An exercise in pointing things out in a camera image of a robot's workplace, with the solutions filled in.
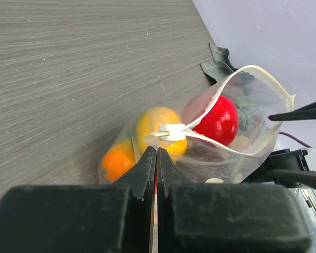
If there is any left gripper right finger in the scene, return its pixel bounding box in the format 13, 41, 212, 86
156, 149, 312, 252

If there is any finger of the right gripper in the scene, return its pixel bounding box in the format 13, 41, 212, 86
268, 101, 316, 122
270, 169, 316, 190

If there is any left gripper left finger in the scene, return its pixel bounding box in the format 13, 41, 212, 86
0, 147, 156, 252

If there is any orange tangerine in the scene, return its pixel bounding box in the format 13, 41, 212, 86
101, 139, 135, 183

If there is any clear zip top bag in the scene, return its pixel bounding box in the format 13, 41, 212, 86
98, 65, 294, 184

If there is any red apple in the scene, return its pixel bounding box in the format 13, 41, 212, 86
182, 95, 239, 146

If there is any yellow lemon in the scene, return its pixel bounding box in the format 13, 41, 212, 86
132, 107, 187, 163

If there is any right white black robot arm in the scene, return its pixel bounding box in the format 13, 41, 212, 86
243, 102, 316, 190

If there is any grey cloth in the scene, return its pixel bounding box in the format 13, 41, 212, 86
200, 42, 238, 86

